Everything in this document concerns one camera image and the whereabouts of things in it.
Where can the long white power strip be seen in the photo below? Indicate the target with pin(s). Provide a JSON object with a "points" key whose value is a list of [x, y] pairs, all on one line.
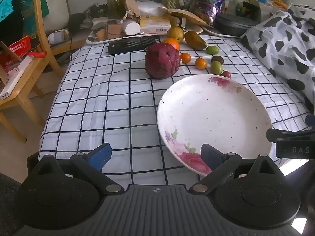
{"points": [[11, 86]]}

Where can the white floral plate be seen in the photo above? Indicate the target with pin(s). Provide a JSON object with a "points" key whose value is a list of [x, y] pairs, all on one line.
{"points": [[211, 118]]}

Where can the yellow green pear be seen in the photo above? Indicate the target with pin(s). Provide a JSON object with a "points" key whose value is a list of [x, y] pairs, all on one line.
{"points": [[175, 32]]}

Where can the purple snack bag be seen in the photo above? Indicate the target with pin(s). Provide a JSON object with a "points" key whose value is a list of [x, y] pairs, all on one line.
{"points": [[209, 2]]}

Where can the wooden block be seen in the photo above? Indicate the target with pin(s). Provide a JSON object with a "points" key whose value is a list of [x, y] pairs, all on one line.
{"points": [[177, 21]]}

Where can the black round headphones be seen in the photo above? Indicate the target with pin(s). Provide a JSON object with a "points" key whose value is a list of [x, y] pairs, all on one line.
{"points": [[76, 22]]}

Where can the small white cylinder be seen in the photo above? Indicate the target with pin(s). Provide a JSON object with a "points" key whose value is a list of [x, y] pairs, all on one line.
{"points": [[57, 37]]}

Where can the cow print blanket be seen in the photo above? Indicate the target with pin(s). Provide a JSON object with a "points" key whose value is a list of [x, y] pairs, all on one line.
{"points": [[283, 44]]}

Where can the green brown mango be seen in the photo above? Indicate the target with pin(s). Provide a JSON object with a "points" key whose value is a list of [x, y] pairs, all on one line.
{"points": [[194, 39]]}

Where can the dark purple plum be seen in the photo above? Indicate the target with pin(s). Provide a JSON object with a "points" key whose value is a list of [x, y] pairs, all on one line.
{"points": [[218, 59]]}

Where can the black flat device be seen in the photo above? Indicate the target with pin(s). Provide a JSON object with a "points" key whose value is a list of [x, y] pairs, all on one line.
{"points": [[128, 46]]}

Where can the orange snack sticks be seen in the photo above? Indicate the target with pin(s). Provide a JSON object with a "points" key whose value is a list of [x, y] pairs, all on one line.
{"points": [[280, 3]]}

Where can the yellow white carton box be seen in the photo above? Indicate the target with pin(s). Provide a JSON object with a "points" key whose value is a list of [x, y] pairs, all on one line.
{"points": [[155, 24]]}

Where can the small brown pouch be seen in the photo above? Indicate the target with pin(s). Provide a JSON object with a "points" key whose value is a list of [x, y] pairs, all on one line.
{"points": [[113, 30]]}

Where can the grey zip case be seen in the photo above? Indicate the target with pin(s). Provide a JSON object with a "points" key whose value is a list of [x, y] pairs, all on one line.
{"points": [[233, 24]]}

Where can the red box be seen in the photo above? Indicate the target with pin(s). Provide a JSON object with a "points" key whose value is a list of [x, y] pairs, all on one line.
{"points": [[17, 49]]}

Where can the checked white cloth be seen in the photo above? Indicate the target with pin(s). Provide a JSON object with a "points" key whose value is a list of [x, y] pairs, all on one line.
{"points": [[98, 103]]}

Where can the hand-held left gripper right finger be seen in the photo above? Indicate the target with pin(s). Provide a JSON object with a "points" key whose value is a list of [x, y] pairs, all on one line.
{"points": [[210, 157]]}

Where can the black open box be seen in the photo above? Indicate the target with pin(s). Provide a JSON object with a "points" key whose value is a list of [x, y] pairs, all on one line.
{"points": [[252, 9]]}

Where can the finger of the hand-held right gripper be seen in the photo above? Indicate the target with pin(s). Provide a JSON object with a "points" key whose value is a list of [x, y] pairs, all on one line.
{"points": [[310, 121], [285, 134]]}

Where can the large orange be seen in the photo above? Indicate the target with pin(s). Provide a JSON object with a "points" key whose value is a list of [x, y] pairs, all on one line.
{"points": [[173, 43]]}

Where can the yellow orange oval object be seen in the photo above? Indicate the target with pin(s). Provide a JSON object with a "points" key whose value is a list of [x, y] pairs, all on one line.
{"points": [[101, 34]]}

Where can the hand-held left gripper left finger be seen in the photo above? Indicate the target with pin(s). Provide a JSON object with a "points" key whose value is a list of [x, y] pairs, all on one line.
{"points": [[101, 156]]}

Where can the white tray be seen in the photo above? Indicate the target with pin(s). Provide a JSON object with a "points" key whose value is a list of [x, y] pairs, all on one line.
{"points": [[92, 40], [211, 30]]}

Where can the red dragon fruit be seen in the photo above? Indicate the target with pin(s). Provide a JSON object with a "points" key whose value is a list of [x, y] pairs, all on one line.
{"points": [[161, 60]]}

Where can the white round jar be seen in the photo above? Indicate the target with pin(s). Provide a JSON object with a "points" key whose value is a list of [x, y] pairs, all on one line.
{"points": [[131, 27]]}

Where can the teal bag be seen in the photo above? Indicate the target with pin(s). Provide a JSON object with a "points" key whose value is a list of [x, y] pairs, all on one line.
{"points": [[7, 5]]}

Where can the white canvas board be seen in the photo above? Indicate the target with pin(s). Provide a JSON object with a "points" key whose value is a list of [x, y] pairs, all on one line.
{"points": [[57, 9]]}

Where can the small orange kumquat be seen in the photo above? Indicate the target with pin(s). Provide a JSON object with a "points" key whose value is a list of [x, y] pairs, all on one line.
{"points": [[200, 63], [185, 57]]}

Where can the white plastic wrap bag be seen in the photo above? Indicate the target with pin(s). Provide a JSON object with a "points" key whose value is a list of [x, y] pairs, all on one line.
{"points": [[150, 8]]}

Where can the wooden chair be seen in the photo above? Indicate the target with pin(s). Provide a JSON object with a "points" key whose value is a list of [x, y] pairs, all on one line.
{"points": [[40, 29]]}

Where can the small red fruit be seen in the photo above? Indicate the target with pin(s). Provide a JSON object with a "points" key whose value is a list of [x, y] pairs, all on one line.
{"points": [[226, 74]]}

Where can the small green fruit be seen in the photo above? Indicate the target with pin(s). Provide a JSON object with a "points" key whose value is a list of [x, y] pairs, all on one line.
{"points": [[212, 50], [216, 67]]}

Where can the brown padded envelope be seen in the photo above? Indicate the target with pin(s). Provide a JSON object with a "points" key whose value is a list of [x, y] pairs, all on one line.
{"points": [[187, 16]]}

